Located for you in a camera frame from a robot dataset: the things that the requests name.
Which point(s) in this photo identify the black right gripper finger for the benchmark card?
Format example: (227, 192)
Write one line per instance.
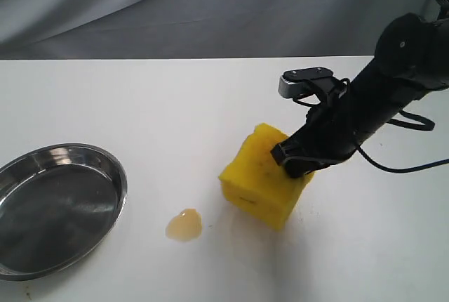
(297, 168)

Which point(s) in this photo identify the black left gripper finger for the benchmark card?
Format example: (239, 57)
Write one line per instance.
(281, 153)

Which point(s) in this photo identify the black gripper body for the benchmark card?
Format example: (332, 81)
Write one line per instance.
(329, 137)

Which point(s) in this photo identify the yellow sponge block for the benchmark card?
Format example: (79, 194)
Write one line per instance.
(256, 184)

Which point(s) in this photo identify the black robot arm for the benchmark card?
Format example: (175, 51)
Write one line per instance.
(410, 61)

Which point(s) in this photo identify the brown liquid spill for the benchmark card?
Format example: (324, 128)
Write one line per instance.
(185, 226)

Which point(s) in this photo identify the round stainless steel pan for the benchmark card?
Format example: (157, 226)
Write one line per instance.
(57, 205)

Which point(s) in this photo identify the grey fabric backdrop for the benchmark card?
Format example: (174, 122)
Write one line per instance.
(135, 29)

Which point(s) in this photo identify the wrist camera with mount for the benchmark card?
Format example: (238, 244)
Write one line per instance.
(311, 86)

